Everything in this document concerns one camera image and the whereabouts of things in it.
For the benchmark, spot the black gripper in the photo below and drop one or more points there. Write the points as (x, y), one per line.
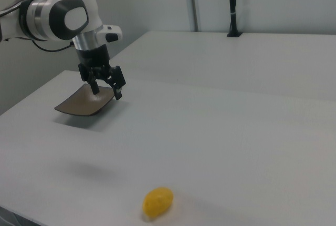
(92, 56)

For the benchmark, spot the yellow potato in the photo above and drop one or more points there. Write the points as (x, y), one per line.
(157, 201)

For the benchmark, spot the brown square ceramic plate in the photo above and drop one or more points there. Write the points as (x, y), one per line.
(78, 105)

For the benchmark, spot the black pole with base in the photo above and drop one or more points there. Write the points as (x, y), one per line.
(232, 0)

